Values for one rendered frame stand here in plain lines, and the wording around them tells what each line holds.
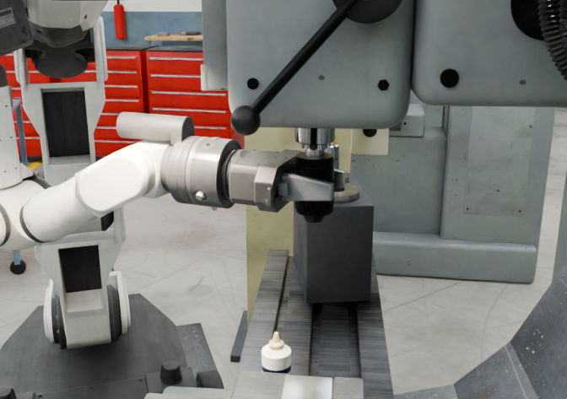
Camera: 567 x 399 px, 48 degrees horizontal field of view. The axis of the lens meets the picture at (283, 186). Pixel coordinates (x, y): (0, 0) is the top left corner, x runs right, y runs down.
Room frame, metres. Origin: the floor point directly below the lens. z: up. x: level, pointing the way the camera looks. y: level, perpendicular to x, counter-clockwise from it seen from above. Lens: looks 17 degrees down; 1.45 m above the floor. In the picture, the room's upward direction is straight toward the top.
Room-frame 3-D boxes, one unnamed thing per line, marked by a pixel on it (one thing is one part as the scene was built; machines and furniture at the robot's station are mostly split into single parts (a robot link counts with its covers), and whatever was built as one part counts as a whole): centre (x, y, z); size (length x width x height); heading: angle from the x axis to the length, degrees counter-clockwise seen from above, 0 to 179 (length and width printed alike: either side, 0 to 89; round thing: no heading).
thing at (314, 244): (1.18, -0.09, 1.00); 0.22 x 0.12 x 0.20; 5
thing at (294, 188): (0.72, -0.03, 1.23); 0.06 x 0.02 x 0.03; 70
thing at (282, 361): (0.77, 0.01, 0.96); 0.04 x 0.04 x 0.11
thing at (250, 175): (0.78, 0.05, 1.23); 0.13 x 0.12 x 0.10; 160
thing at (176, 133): (0.82, 0.15, 1.24); 0.11 x 0.11 x 0.11; 70
